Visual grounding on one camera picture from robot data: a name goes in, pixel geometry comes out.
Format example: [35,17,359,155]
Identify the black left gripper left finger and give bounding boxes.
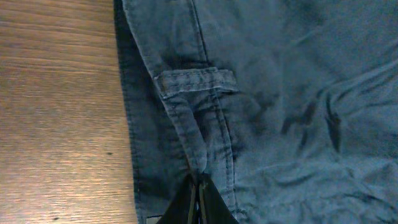
[157,175,197,224]

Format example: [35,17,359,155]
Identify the navy blue shorts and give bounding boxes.
[114,0,397,223]

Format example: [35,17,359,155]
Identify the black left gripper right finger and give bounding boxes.
[198,174,239,224]

